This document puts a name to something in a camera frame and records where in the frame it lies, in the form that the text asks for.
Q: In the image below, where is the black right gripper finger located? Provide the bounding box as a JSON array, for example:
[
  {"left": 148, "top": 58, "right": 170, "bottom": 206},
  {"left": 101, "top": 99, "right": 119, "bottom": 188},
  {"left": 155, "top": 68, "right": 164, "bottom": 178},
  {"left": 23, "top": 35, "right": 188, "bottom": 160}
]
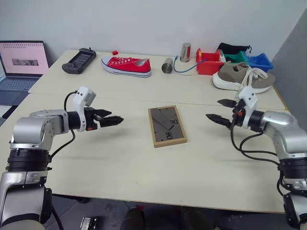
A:
[
  {"left": 217, "top": 98, "right": 238, "bottom": 109},
  {"left": 205, "top": 114, "right": 234, "bottom": 129}
]

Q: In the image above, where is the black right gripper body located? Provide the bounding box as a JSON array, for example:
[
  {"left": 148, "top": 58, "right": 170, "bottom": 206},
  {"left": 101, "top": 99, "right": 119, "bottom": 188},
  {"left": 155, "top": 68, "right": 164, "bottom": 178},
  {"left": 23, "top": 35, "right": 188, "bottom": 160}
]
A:
[{"left": 231, "top": 99, "right": 246, "bottom": 127}]

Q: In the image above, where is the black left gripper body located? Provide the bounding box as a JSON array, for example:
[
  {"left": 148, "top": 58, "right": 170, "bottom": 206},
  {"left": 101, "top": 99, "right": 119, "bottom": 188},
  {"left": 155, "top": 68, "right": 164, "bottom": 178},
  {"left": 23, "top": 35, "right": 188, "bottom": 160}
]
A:
[{"left": 83, "top": 107, "right": 102, "bottom": 132}]

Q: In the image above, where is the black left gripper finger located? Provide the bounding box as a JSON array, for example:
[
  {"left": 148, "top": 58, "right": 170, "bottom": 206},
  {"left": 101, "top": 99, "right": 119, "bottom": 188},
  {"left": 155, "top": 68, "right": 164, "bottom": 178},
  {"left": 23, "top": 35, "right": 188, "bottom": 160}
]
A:
[
  {"left": 94, "top": 109, "right": 113, "bottom": 118},
  {"left": 99, "top": 115, "right": 125, "bottom": 128}
]

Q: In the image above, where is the laptop with pink screen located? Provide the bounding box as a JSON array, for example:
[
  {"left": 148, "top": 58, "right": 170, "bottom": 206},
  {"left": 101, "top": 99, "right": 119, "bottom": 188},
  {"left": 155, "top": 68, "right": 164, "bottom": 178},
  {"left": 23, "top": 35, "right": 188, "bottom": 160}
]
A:
[{"left": 0, "top": 40, "right": 50, "bottom": 106}]

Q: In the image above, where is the beige sneaker with white laces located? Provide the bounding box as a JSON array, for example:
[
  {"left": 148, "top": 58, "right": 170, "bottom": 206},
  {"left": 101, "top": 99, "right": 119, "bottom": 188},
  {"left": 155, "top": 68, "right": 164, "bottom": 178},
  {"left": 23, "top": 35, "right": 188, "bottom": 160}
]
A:
[{"left": 212, "top": 61, "right": 277, "bottom": 94}]

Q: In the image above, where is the red plastic bin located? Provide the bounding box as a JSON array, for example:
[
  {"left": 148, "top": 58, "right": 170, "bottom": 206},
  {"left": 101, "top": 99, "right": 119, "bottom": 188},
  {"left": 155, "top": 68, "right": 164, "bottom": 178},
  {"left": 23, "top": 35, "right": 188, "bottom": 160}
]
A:
[{"left": 195, "top": 47, "right": 225, "bottom": 76}]

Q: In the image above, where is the green plastic bin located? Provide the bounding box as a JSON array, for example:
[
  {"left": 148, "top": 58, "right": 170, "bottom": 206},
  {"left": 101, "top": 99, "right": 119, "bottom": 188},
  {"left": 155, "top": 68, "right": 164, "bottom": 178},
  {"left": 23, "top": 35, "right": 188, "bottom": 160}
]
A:
[{"left": 215, "top": 49, "right": 250, "bottom": 67}]

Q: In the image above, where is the red canvas sneaker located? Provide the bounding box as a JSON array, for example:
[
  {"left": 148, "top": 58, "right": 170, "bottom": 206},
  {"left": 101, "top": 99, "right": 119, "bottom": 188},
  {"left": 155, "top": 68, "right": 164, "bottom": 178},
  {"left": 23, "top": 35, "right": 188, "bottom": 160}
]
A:
[{"left": 101, "top": 56, "right": 153, "bottom": 78}]

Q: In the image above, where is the blue plastic bin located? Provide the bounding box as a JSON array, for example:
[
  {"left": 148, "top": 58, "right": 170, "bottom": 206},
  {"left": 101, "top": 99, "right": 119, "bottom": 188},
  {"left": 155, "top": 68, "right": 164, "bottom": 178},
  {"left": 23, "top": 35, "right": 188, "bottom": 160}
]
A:
[{"left": 244, "top": 53, "right": 274, "bottom": 73}]

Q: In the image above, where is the dark grey handheld game console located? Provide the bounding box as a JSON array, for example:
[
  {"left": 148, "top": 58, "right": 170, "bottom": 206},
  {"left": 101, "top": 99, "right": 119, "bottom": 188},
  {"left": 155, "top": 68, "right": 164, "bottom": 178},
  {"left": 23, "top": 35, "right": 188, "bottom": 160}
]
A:
[{"left": 61, "top": 47, "right": 97, "bottom": 75}]

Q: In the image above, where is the tall steel cup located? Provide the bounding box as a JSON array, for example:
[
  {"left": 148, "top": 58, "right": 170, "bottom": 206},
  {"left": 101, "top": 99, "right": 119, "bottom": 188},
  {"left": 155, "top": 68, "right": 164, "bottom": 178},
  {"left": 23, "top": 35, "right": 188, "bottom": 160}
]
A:
[{"left": 180, "top": 42, "right": 192, "bottom": 63}]

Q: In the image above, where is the short steel cup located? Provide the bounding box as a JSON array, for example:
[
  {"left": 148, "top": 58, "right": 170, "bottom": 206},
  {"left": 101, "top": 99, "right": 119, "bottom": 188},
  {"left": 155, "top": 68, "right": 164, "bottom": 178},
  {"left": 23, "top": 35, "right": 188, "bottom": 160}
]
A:
[{"left": 160, "top": 57, "right": 175, "bottom": 74}]

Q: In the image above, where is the grey partition panel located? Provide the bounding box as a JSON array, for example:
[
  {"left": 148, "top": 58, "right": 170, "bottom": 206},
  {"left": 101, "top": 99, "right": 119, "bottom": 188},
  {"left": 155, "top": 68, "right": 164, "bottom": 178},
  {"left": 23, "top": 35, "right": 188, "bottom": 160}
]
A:
[{"left": 270, "top": 9, "right": 307, "bottom": 115}]

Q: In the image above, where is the dark rounded shape under table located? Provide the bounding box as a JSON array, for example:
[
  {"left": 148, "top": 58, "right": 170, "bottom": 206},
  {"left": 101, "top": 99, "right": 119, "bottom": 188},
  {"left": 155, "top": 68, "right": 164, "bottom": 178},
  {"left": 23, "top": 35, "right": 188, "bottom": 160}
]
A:
[{"left": 119, "top": 205, "right": 146, "bottom": 230}]

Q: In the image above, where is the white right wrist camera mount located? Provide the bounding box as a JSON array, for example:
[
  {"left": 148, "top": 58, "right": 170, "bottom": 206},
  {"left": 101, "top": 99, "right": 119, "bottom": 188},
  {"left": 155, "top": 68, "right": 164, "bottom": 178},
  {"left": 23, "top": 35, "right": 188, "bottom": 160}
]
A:
[{"left": 235, "top": 86, "right": 259, "bottom": 129}]

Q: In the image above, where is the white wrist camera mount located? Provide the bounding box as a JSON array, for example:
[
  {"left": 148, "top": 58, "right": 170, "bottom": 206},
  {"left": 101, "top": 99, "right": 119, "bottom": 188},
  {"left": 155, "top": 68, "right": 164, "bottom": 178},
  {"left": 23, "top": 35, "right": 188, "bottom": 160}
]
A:
[
  {"left": 235, "top": 86, "right": 259, "bottom": 129},
  {"left": 71, "top": 86, "right": 97, "bottom": 132}
]

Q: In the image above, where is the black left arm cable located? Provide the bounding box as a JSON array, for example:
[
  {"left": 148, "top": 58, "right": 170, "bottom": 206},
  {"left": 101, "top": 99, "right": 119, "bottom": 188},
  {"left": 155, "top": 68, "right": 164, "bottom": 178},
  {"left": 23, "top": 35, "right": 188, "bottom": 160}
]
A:
[{"left": 49, "top": 91, "right": 78, "bottom": 160}]

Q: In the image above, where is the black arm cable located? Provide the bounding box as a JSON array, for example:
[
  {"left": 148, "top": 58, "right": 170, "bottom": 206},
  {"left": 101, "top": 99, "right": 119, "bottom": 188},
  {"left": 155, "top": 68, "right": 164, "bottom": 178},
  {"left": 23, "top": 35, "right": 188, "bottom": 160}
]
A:
[
  {"left": 229, "top": 119, "right": 282, "bottom": 166},
  {"left": 49, "top": 91, "right": 78, "bottom": 160}
]

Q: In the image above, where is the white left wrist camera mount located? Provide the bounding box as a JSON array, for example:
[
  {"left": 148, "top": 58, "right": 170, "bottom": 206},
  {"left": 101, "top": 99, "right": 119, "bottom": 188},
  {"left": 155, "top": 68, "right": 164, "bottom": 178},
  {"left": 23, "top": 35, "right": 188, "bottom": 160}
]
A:
[{"left": 71, "top": 86, "right": 97, "bottom": 132}]

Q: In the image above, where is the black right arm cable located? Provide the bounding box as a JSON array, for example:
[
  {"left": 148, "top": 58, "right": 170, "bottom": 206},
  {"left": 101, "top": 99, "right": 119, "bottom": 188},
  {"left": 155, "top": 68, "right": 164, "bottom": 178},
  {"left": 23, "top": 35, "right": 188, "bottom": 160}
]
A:
[{"left": 229, "top": 119, "right": 282, "bottom": 166}]

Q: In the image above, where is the wooden picture frame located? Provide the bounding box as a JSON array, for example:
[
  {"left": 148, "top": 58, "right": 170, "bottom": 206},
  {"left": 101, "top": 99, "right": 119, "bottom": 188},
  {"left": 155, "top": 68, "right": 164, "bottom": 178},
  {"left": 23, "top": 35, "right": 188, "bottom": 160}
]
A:
[{"left": 147, "top": 105, "right": 188, "bottom": 149}]

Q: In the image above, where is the black drawstring pouch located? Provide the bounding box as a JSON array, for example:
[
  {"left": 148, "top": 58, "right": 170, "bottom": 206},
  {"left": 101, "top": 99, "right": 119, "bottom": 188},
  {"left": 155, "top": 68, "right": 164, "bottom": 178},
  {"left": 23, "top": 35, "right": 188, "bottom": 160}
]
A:
[{"left": 216, "top": 42, "right": 252, "bottom": 57}]

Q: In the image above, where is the blue cable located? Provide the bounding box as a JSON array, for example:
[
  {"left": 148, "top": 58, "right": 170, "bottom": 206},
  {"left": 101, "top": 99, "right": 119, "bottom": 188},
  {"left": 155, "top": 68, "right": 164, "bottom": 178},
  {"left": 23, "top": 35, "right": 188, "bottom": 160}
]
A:
[{"left": 173, "top": 56, "right": 207, "bottom": 74}]

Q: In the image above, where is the metal bracket under table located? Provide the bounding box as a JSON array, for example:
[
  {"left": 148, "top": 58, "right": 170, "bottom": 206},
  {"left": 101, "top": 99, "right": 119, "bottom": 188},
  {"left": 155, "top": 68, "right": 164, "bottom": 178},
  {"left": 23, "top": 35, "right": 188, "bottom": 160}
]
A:
[{"left": 81, "top": 216, "right": 101, "bottom": 230}]

